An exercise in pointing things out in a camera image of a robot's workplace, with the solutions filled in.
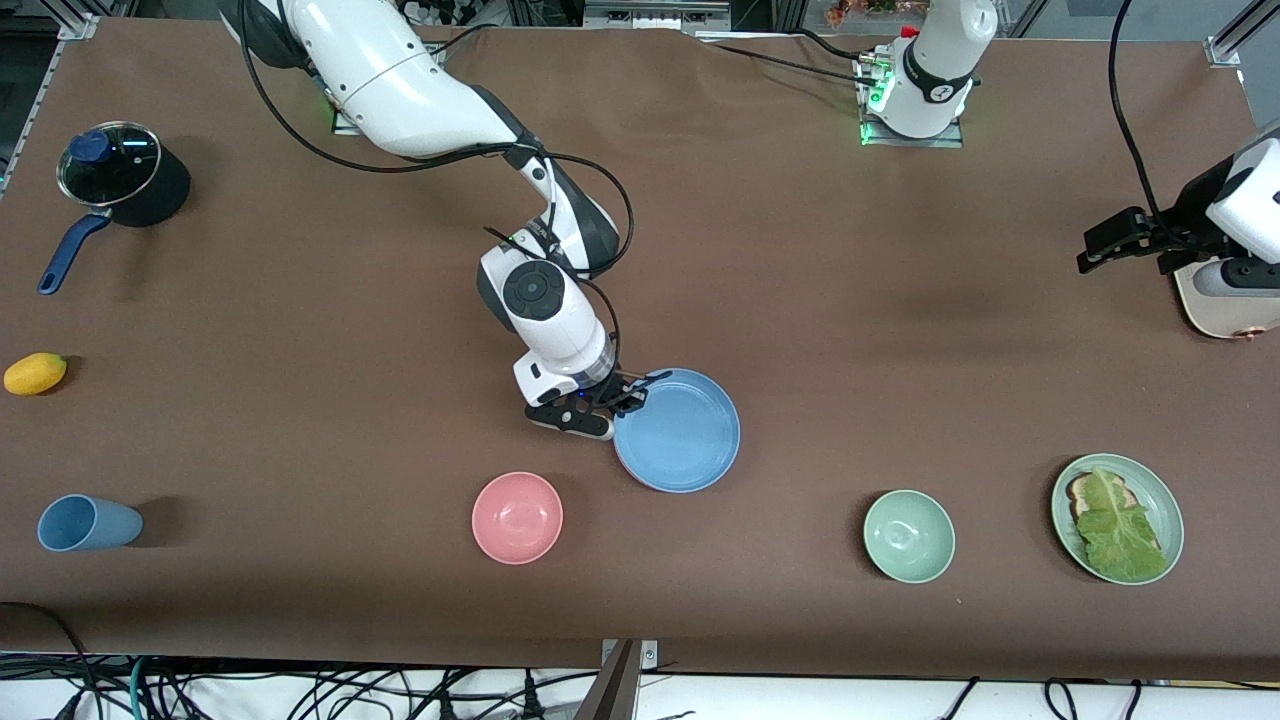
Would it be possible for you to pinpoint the blue plate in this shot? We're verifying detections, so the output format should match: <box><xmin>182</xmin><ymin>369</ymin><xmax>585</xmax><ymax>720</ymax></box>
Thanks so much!
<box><xmin>613</xmin><ymin>368</ymin><xmax>742</xmax><ymax>494</ymax></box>

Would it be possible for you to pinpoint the cream board with copper knob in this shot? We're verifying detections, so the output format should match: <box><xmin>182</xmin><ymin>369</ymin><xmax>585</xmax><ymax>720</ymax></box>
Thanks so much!
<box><xmin>1173</xmin><ymin>258</ymin><xmax>1280</xmax><ymax>342</ymax></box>

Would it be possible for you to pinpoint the pink bowl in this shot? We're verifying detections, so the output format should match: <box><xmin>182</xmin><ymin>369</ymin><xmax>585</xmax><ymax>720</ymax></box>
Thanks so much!
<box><xmin>471</xmin><ymin>471</ymin><xmax>564</xmax><ymax>565</ymax></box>

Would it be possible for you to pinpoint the brown table cloth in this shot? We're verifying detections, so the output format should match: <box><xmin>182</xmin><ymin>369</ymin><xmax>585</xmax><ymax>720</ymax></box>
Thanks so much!
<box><xmin>0</xmin><ymin>18</ymin><xmax>1280</xmax><ymax>683</ymax></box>

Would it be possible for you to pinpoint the green plate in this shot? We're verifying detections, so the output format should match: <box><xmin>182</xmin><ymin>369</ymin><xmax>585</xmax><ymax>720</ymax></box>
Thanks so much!
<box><xmin>1050</xmin><ymin>453</ymin><xmax>1185</xmax><ymax>586</ymax></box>

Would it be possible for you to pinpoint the toast bread slice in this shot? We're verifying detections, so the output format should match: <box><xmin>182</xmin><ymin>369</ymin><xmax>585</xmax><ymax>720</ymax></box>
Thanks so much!
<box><xmin>1066</xmin><ymin>473</ymin><xmax>1131</xmax><ymax>521</ymax></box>

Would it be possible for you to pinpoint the green lettuce leaf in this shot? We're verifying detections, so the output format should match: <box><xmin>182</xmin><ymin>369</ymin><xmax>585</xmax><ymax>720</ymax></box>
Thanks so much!
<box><xmin>1075</xmin><ymin>467</ymin><xmax>1169</xmax><ymax>583</ymax></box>

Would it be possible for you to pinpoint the green bowl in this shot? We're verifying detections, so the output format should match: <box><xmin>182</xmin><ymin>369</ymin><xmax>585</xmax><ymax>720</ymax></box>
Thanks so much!
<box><xmin>863</xmin><ymin>489</ymin><xmax>956</xmax><ymax>584</ymax></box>

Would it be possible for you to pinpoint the orange background object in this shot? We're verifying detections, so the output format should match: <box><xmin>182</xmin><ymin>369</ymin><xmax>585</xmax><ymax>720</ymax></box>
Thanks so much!
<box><xmin>824</xmin><ymin>0</ymin><xmax>903</xmax><ymax>28</ymax></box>

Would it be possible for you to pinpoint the grey metal box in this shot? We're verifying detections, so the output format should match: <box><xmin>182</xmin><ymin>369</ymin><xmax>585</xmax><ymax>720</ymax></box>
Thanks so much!
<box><xmin>583</xmin><ymin>0</ymin><xmax>732</xmax><ymax>32</ymax></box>

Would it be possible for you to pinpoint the blue cup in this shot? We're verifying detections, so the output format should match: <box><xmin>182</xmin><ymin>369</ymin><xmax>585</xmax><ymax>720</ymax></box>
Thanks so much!
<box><xmin>37</xmin><ymin>494</ymin><xmax>144</xmax><ymax>553</ymax></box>

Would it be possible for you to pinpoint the yellow mango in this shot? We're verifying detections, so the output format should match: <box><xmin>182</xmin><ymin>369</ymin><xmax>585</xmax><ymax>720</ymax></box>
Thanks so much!
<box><xmin>3</xmin><ymin>352</ymin><xmax>68</xmax><ymax>397</ymax></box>

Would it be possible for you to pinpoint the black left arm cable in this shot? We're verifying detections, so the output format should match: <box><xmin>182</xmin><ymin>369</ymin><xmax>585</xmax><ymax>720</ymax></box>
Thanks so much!
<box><xmin>1107</xmin><ymin>0</ymin><xmax>1171</xmax><ymax>219</ymax></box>

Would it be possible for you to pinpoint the aluminium frame rail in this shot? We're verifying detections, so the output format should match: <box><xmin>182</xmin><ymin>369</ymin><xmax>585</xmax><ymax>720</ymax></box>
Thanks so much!
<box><xmin>55</xmin><ymin>0</ymin><xmax>102</xmax><ymax>43</ymax></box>
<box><xmin>1204</xmin><ymin>0</ymin><xmax>1280</xmax><ymax>69</ymax></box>

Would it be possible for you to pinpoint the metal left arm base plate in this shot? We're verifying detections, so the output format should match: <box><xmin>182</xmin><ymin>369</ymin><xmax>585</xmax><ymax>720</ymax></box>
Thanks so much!
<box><xmin>855</xmin><ymin>52</ymin><xmax>966</xmax><ymax>150</ymax></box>

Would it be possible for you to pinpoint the metal table bracket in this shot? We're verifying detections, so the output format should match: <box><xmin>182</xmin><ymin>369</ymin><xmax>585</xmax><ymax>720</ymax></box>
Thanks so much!
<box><xmin>600</xmin><ymin>639</ymin><xmax>660</xmax><ymax>673</ymax></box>

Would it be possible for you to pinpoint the brown camera post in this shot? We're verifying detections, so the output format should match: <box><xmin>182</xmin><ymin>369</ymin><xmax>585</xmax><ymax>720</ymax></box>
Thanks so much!
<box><xmin>570</xmin><ymin>640</ymin><xmax>643</xmax><ymax>720</ymax></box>

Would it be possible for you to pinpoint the black right base cable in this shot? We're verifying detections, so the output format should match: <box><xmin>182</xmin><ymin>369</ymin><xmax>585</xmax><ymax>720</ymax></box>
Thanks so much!
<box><xmin>425</xmin><ymin>20</ymin><xmax>491</xmax><ymax>61</ymax></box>

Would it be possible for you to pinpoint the black base cable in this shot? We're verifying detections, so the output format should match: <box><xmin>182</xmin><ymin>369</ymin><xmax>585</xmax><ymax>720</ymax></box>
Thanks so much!
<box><xmin>425</xmin><ymin>20</ymin><xmax>491</xmax><ymax>61</ymax></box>
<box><xmin>700</xmin><ymin>28</ymin><xmax>886</xmax><ymax>89</ymax></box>

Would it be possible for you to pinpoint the black left base cable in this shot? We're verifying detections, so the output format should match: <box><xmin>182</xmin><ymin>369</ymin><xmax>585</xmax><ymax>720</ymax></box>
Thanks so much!
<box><xmin>700</xmin><ymin>28</ymin><xmax>886</xmax><ymax>89</ymax></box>

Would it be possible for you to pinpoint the black pot with blue handle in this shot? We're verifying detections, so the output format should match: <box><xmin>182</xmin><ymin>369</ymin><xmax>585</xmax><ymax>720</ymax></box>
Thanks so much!
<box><xmin>37</xmin><ymin>140</ymin><xmax>193</xmax><ymax>297</ymax></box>

